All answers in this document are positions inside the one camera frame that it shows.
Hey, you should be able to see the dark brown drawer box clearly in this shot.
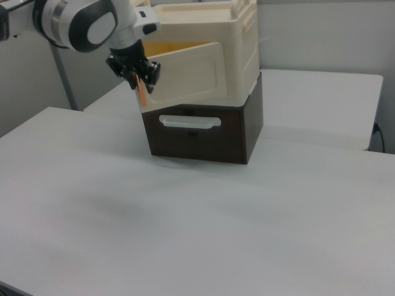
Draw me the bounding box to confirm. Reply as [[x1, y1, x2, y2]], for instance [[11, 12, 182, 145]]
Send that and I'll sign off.
[[141, 71, 264, 165]]

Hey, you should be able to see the black cable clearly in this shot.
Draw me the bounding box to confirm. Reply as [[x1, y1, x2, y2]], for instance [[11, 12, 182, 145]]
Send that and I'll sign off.
[[372, 122, 387, 154]]

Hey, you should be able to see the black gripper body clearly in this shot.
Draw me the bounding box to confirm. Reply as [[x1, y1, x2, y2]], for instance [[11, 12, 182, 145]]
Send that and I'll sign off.
[[106, 39, 162, 86]]

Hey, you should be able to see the cream cabinet door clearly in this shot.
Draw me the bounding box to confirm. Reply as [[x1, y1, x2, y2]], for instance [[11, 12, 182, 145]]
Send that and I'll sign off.
[[140, 41, 231, 109]]

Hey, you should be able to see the cream plastic cabinet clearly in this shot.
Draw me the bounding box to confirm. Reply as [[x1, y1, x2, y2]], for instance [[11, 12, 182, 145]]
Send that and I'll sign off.
[[131, 0, 260, 113]]

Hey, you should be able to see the white drawer handle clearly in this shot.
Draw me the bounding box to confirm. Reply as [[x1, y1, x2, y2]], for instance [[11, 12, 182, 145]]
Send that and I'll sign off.
[[158, 114, 222, 130]]

